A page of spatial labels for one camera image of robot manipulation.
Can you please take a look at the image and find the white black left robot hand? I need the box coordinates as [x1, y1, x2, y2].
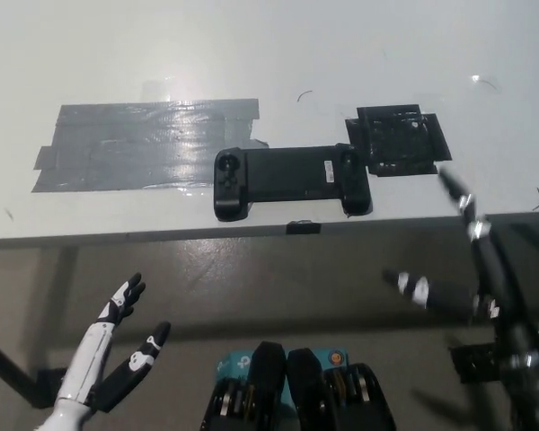
[38, 272, 172, 431]

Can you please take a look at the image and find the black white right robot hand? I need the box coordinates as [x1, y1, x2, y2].
[380, 168, 539, 379]

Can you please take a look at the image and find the black teal robot torso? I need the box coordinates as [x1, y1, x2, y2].
[199, 340, 397, 431]

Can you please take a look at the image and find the black mobile game controller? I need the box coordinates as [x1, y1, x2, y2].
[212, 142, 373, 223]

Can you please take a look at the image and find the black diagonal table brace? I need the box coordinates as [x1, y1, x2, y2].
[0, 331, 44, 399]

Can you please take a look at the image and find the black tape patch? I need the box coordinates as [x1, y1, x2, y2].
[344, 102, 454, 178]

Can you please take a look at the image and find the black table foot bracket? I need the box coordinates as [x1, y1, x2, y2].
[31, 366, 72, 410]
[448, 343, 500, 383]

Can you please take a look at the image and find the grey duct tape patch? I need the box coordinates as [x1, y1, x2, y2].
[30, 99, 270, 194]

